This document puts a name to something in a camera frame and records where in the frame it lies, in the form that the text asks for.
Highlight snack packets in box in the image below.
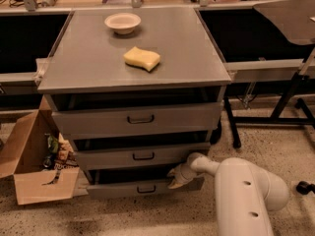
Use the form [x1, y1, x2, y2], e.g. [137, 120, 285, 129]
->
[42, 134, 78, 185]

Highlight open cardboard box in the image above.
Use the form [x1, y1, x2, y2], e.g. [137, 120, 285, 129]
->
[0, 98, 79, 206]

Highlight grey middle drawer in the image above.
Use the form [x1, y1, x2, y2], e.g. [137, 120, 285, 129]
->
[75, 143, 210, 170]

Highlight white bowl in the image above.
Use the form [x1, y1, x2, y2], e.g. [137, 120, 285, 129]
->
[104, 13, 141, 35]

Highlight grey bottom drawer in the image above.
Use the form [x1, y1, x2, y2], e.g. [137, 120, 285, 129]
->
[86, 165, 205, 201]

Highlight grey drawer cabinet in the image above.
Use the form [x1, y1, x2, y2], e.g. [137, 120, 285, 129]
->
[36, 6, 232, 200]

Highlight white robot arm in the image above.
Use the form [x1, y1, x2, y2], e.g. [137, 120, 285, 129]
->
[168, 152, 289, 236]

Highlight yellow sponge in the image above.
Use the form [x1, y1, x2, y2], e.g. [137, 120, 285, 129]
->
[123, 47, 160, 72]

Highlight grey drawer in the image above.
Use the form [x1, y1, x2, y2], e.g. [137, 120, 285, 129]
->
[52, 102, 221, 140]
[75, 143, 210, 170]
[86, 165, 205, 201]

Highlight black table leg frame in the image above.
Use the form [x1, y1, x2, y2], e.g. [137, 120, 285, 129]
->
[223, 73, 315, 148]

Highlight grey top drawer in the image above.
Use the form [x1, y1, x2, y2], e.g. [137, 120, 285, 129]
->
[52, 102, 221, 140]

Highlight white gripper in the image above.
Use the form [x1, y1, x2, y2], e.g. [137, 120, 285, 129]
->
[166, 163, 197, 190]

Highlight grey side table top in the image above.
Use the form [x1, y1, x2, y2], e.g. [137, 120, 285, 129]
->
[253, 0, 315, 45]

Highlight black object on floor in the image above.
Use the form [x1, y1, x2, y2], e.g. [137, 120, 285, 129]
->
[296, 181, 315, 195]

